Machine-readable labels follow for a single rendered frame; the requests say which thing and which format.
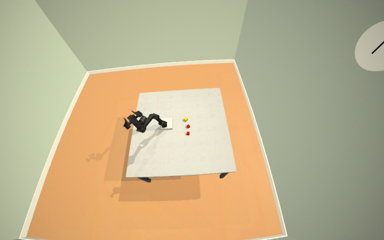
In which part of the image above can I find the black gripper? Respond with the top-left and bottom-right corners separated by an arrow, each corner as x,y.
123,110 -> 143,130

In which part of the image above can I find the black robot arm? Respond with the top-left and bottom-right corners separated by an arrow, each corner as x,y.
127,113 -> 167,133

